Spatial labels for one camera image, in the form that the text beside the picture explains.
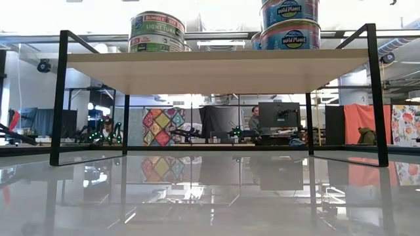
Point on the black background robot arm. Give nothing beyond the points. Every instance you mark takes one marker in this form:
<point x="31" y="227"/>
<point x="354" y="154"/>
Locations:
<point x="93" y="134"/>
<point x="187" y="132"/>
<point x="238" y="131"/>
<point x="116" y="132"/>

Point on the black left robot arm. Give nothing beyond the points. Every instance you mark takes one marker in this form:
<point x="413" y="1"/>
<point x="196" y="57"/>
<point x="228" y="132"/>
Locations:
<point x="18" y="135"/>

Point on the dark grey backdrop panel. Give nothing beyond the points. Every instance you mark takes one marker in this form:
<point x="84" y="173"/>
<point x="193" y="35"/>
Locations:
<point x="218" y="119"/>

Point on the wooden background table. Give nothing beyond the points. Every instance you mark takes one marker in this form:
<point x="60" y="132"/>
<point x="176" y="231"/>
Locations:
<point x="213" y="144"/>

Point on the person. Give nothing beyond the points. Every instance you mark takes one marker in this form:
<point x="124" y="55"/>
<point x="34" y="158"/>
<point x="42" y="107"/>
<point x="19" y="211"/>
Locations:
<point x="254" y="123"/>
<point x="107" y="129"/>

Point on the colourful patchwork quilt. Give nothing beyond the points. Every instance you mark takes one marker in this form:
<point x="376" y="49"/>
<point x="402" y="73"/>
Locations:
<point x="162" y="124"/>

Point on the black computer monitor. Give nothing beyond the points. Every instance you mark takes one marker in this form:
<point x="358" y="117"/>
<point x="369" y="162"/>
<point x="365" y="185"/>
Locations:
<point x="279" y="114"/>

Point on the white ceiling light fixture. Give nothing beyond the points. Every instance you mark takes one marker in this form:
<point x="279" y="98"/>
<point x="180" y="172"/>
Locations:
<point x="220" y="43"/>

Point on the black cabinet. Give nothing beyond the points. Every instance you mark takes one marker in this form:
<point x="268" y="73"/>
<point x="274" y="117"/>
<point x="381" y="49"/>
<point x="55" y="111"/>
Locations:
<point x="334" y="124"/>

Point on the orange cloth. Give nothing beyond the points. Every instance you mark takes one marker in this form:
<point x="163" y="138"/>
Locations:
<point x="359" y="119"/>

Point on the olive green bag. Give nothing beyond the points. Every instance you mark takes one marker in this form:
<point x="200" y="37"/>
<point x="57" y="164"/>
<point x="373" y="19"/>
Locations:
<point x="366" y="136"/>

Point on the blue-grey cloth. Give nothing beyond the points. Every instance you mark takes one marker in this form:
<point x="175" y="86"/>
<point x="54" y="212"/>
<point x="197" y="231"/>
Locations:
<point x="36" y="121"/>

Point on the floral patterned cloth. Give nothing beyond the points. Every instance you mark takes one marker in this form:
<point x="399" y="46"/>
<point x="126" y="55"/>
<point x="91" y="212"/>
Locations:
<point x="405" y="123"/>

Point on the small red tag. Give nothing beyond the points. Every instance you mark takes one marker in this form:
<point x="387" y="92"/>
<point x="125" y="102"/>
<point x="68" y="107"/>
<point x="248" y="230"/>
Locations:
<point x="14" y="120"/>

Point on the wooden shelf black metal frame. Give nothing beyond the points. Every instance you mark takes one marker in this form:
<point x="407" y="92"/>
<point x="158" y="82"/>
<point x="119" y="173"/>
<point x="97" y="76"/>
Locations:
<point x="216" y="72"/>

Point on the black ceiling dome camera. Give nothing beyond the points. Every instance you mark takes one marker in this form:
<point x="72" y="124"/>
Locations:
<point x="43" y="65"/>
<point x="388" y="58"/>

